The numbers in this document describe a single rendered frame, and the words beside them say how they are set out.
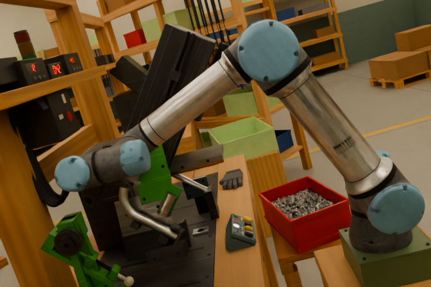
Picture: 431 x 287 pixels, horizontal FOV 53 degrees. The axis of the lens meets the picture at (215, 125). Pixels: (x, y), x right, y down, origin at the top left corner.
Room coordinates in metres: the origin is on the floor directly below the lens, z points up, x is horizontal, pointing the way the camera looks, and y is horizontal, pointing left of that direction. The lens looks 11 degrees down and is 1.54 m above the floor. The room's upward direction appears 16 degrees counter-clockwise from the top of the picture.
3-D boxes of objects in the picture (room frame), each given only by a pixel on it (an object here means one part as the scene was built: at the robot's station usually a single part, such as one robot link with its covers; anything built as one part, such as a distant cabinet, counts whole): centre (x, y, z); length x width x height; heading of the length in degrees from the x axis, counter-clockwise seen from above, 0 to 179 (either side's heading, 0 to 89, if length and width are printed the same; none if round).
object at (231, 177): (1.84, 0.00, 0.91); 0.20 x 0.11 x 0.03; 173
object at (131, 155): (0.95, 0.22, 1.33); 0.11 x 0.11 x 0.08; 85
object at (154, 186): (1.43, 0.24, 1.17); 0.13 x 0.12 x 0.20; 176
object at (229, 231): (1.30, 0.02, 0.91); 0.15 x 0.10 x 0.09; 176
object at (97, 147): (1.63, 0.43, 1.07); 0.30 x 0.18 x 0.34; 176
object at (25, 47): (1.65, 0.59, 1.67); 0.05 x 0.05 x 0.05
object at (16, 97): (1.53, 0.56, 1.52); 0.90 x 0.25 x 0.04; 176
